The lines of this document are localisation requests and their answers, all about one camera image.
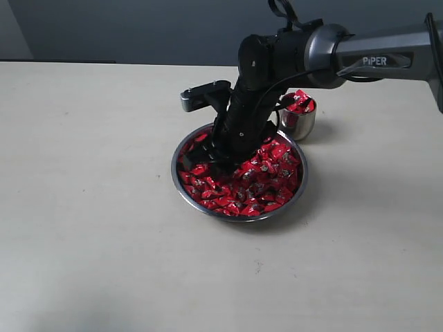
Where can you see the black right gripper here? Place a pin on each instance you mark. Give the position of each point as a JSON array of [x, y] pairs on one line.
[[238, 132]]

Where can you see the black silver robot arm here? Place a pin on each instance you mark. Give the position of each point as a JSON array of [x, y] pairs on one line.
[[322, 57]]

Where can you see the steel bowl of candies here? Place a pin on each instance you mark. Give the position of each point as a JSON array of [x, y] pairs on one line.
[[266, 184]]

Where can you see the stainless steel cup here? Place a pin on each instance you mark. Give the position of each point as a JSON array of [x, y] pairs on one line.
[[297, 113]]

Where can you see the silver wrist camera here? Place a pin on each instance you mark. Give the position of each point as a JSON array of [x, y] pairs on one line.
[[214, 94]]

